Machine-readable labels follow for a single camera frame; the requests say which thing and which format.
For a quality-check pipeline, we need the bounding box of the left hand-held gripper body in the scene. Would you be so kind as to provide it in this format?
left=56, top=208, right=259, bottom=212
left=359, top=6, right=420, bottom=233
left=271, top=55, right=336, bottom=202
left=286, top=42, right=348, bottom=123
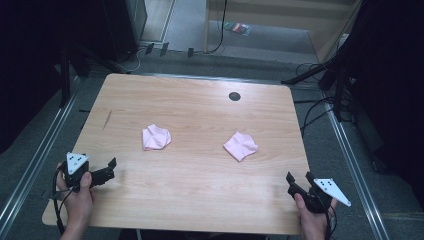
left=62, top=151, right=98, bottom=193

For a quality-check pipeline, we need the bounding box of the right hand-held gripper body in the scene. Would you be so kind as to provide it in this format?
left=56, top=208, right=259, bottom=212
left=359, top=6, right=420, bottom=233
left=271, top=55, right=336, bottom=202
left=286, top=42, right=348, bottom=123
left=286, top=178, right=352, bottom=215

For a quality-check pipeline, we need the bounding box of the pink sock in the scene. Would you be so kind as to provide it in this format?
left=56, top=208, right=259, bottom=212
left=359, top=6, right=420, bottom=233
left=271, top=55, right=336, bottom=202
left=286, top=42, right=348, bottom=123
left=222, top=131, right=259, bottom=163
left=141, top=123, right=173, bottom=151

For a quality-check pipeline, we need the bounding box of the person's right hand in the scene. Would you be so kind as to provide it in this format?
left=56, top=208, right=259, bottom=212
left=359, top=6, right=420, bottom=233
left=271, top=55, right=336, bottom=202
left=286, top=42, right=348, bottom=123
left=294, top=192, right=338, bottom=232

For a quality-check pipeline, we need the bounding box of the person's left hand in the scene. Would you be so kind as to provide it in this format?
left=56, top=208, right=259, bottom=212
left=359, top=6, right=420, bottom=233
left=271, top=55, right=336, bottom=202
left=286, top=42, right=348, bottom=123
left=55, top=162, right=95, bottom=227

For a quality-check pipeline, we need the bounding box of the black metal stand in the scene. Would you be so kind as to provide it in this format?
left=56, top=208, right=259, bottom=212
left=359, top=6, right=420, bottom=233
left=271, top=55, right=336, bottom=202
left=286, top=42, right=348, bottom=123
left=280, top=58, right=355, bottom=123
left=59, top=46, right=91, bottom=108

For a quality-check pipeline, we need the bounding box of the dark cabinet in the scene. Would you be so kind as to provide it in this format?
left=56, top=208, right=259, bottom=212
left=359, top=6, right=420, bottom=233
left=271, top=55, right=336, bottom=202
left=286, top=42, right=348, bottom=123
left=99, top=0, right=148, bottom=63

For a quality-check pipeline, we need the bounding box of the light wooden furniture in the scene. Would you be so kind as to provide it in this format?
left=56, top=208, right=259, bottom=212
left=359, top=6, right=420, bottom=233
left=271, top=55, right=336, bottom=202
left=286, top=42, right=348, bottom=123
left=203, top=0, right=364, bottom=64

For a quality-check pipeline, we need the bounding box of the colourful packet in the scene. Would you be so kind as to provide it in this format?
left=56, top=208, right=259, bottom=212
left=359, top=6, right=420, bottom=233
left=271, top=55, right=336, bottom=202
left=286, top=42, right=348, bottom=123
left=223, top=21, right=251, bottom=37

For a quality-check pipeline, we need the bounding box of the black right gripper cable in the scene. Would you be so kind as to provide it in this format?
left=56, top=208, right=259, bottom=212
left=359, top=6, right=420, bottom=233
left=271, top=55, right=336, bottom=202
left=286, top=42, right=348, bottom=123
left=324, top=205, right=338, bottom=240

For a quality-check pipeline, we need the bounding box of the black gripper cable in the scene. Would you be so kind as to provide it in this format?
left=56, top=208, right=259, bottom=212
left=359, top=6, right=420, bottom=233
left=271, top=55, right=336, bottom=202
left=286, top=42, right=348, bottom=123
left=324, top=205, right=338, bottom=240
left=52, top=165, right=77, bottom=235

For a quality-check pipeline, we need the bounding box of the metal floor rail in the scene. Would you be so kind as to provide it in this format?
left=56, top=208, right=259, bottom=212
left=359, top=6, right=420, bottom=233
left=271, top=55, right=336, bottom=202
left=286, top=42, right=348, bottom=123
left=139, top=72, right=288, bottom=85
left=324, top=102, right=392, bottom=240
left=0, top=75, right=81, bottom=231

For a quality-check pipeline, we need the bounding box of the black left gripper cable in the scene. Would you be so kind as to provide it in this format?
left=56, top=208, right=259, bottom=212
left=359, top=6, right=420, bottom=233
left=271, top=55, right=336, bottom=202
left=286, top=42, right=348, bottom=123
left=52, top=165, right=77, bottom=235

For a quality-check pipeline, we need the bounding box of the bundle of black floor cables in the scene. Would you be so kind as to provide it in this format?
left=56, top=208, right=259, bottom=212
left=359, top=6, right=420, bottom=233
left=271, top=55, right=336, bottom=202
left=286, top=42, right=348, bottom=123
left=293, top=61, right=338, bottom=136

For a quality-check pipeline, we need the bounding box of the white cable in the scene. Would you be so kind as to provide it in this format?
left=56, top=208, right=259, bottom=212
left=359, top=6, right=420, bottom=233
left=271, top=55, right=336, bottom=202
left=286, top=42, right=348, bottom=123
left=115, top=45, right=144, bottom=74

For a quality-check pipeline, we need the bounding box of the black hanging cable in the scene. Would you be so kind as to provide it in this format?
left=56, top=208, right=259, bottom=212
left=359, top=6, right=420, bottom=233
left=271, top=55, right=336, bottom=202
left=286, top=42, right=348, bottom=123
left=203, top=0, right=229, bottom=55

